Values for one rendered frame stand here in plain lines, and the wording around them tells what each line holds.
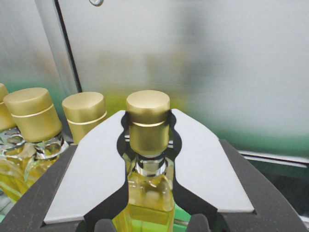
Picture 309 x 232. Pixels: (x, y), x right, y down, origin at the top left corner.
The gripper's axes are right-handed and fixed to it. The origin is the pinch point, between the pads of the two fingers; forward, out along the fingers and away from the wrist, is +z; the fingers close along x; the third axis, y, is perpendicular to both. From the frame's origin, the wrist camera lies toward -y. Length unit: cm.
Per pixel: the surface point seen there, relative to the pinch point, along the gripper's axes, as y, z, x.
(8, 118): 2.8, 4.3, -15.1
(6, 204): 27.7, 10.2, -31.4
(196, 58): -1.7, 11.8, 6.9
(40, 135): 3.2, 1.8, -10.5
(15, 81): 5.5, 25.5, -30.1
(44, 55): -0.7, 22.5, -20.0
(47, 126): 2.5, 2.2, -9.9
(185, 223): 23.8, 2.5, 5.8
